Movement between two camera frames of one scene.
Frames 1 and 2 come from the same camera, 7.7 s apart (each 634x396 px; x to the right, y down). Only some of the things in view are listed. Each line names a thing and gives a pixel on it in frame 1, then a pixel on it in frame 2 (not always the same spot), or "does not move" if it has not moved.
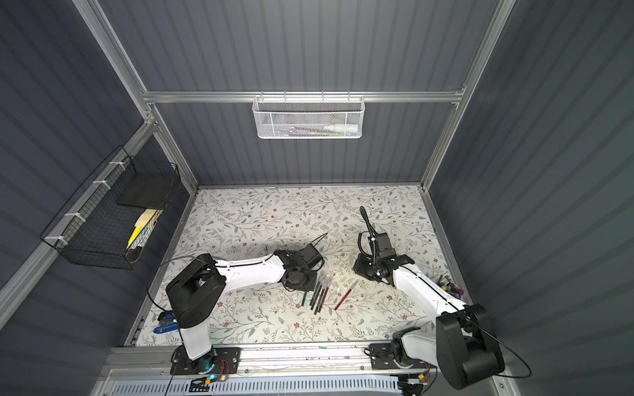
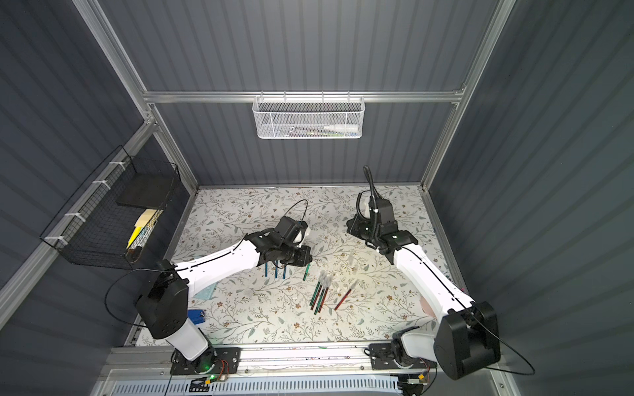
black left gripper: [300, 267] → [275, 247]
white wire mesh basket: [309, 116] does not move
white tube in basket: [343, 128] does not move
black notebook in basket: [149, 190] does not move
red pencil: [355, 283] does not move
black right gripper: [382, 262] → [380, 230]
